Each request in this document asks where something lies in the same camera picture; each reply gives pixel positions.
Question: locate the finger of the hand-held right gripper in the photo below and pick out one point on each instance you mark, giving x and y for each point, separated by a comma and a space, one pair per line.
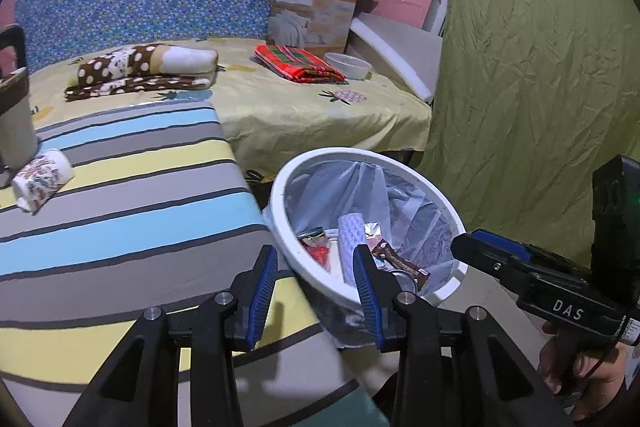
480, 257
505, 244

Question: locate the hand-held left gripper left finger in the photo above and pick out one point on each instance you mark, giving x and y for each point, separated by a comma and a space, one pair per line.
262, 292

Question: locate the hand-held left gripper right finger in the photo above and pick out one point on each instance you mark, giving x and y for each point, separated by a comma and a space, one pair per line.
367, 292

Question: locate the brown snack wrapper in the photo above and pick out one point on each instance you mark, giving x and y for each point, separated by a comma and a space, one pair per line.
400, 262

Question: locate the white foam fruit net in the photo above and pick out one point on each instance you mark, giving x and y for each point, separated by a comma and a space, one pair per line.
347, 237

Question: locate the white round trash bin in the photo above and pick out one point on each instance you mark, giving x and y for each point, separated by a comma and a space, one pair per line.
280, 227

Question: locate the person's right hand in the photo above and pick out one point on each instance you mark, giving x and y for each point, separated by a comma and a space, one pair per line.
600, 387

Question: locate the silver foil wrapper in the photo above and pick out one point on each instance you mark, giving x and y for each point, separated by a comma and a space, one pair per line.
371, 234

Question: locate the red plastic wrapper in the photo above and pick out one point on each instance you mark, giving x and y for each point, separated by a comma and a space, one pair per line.
317, 252

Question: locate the clear plastic bin liner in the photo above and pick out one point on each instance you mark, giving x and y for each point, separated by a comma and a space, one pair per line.
415, 212

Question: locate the yellow pineapple bed sheet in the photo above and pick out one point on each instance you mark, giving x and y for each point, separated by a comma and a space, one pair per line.
300, 117

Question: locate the green curtain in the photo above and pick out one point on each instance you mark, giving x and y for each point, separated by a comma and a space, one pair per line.
525, 57

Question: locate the white foam board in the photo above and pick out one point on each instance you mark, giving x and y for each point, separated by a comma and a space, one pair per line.
400, 47

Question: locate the white bowl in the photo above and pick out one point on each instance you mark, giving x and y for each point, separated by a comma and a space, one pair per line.
350, 66

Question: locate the red plaid cloth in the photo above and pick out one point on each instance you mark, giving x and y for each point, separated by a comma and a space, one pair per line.
300, 62

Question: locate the printed paper cup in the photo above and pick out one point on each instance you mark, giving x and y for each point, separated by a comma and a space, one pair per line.
42, 177

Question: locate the brown polka dot blanket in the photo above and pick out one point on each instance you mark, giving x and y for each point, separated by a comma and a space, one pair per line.
115, 67

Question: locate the cardboard bedding box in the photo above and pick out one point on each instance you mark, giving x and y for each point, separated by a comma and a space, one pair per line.
310, 12

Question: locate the beige mug with brown lid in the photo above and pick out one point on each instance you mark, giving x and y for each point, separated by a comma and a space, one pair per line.
15, 132

